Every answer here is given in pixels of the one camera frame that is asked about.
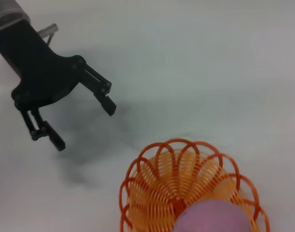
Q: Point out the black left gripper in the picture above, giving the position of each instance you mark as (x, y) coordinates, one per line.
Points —
(38, 72)

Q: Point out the orange woven plastic basket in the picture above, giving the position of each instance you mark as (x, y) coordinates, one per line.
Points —
(161, 188)

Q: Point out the pink toy peach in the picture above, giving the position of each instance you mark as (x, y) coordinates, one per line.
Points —
(210, 217)

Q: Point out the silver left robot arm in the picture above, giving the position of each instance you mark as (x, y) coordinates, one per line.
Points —
(7, 12)

